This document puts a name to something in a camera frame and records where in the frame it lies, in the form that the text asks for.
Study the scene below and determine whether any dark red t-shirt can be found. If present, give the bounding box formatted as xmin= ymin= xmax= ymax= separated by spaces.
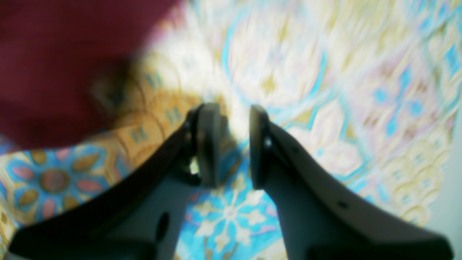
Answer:
xmin=0 ymin=0 xmax=176 ymax=149

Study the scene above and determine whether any patterned tablecloth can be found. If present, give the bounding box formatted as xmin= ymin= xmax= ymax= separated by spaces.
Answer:
xmin=0 ymin=0 xmax=462 ymax=260

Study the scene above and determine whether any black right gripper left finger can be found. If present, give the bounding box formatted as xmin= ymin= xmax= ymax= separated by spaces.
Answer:
xmin=7 ymin=103 xmax=222 ymax=260

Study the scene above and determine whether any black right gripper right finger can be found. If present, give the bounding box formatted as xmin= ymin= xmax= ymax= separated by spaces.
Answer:
xmin=249 ymin=105 xmax=453 ymax=260

